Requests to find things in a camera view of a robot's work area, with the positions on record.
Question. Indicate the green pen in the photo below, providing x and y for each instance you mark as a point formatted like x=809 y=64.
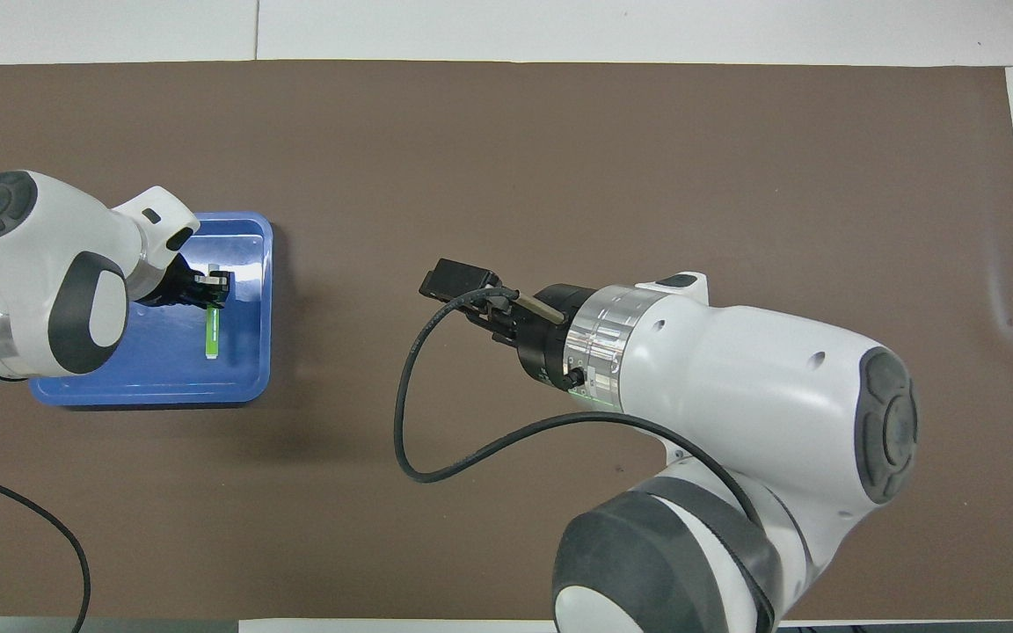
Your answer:
x=213 y=338

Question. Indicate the brown table mat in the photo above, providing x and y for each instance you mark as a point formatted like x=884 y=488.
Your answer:
x=559 y=176

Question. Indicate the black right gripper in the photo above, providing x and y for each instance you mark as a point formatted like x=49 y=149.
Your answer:
x=546 y=338

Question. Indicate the blue plastic tray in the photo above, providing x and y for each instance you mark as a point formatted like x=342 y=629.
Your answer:
x=163 y=378

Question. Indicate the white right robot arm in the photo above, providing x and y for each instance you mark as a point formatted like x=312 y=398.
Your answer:
x=735 y=378

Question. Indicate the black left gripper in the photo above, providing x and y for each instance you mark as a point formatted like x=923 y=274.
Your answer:
x=177 y=286

